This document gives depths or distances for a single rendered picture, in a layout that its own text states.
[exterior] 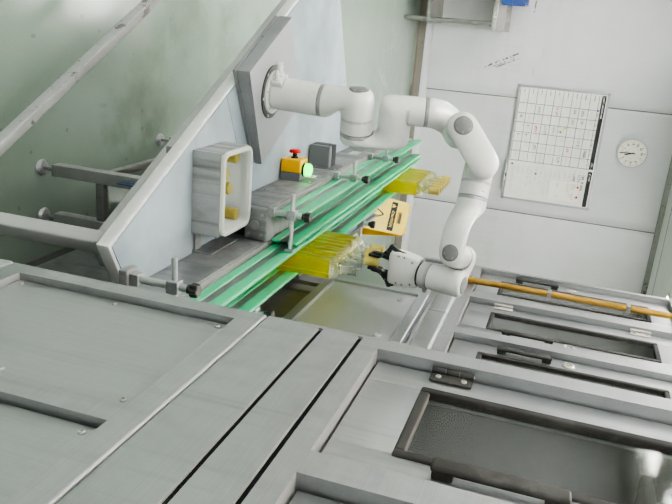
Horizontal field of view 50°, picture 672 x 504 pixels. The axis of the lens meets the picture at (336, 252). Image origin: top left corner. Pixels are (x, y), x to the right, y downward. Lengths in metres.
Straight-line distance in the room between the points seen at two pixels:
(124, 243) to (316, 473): 0.99
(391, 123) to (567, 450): 1.31
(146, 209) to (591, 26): 6.49
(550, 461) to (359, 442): 0.23
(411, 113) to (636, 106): 5.89
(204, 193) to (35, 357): 0.93
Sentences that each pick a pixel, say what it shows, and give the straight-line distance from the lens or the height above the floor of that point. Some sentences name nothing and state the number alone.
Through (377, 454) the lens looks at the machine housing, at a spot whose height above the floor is 1.50.
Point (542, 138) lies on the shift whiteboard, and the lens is 7.85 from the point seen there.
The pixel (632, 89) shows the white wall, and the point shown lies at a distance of 7.83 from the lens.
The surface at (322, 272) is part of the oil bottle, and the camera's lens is 2.07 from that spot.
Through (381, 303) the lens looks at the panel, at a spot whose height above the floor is 1.20.
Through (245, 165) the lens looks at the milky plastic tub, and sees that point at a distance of 2.00.
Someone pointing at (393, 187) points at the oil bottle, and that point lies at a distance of 3.20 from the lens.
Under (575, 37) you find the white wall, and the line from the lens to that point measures 7.80.
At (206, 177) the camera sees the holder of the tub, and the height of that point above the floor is 0.79.
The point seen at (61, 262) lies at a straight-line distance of 2.53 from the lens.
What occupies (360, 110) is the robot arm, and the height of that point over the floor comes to 1.08.
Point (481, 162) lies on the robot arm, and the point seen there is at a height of 1.44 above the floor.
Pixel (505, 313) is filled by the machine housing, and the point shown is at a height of 1.56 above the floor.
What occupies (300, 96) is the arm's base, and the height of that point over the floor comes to 0.90.
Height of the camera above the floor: 1.64
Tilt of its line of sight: 16 degrees down
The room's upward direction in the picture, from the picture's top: 100 degrees clockwise
